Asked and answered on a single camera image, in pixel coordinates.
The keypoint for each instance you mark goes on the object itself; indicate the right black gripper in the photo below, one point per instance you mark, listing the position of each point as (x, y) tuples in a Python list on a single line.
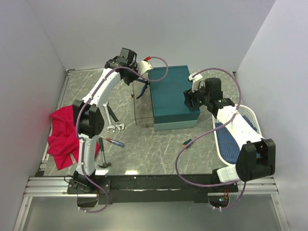
[(189, 96)]

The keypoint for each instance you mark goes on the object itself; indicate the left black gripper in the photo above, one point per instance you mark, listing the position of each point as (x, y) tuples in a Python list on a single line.
[(128, 81)]

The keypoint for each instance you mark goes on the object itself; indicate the blue handled pliers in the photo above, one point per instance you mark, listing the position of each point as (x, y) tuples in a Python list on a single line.
[(146, 84)]

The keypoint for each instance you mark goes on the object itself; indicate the teal tool box with drawer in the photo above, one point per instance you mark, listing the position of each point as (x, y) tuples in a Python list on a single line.
[(162, 105)]

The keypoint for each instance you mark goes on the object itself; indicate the blue red screwdriver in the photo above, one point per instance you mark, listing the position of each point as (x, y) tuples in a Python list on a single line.
[(118, 143)]

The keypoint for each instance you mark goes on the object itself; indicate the black handled claw hammer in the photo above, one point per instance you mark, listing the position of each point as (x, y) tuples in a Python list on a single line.
[(104, 164)]

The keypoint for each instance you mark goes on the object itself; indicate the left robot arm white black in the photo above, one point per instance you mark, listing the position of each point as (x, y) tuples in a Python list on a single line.
[(87, 116)]

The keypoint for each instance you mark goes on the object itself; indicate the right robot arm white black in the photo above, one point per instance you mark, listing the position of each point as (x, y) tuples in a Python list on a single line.
[(257, 155)]

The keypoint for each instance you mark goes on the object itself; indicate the green orange stubby screwdriver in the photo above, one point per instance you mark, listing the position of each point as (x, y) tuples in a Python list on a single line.
[(187, 144)]

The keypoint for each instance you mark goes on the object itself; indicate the silver combination wrench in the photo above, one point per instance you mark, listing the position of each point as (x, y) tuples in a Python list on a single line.
[(110, 126)]

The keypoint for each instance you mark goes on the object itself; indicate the white plastic basket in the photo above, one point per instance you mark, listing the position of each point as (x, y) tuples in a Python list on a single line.
[(241, 130)]

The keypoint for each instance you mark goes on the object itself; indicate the blue checkered cloth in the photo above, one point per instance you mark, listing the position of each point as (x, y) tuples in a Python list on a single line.
[(227, 148)]

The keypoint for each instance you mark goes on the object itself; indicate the red cloth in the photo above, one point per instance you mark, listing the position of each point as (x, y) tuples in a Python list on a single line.
[(63, 143)]

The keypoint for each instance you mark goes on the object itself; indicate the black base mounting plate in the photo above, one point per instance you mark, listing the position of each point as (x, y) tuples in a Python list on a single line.
[(146, 188)]

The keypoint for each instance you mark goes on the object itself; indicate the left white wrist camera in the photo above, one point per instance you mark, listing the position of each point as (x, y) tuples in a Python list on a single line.
[(143, 67)]

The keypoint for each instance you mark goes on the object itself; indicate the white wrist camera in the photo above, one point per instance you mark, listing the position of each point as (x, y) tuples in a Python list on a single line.
[(143, 67), (195, 79)]

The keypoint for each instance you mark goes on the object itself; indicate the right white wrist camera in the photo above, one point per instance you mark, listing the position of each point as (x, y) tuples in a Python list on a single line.
[(195, 79)]

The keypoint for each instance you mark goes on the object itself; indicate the black handled adjustable wrench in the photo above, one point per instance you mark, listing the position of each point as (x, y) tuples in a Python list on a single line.
[(120, 126)]

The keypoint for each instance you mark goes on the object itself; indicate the aluminium frame rail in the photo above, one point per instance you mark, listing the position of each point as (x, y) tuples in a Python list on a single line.
[(55, 186)]

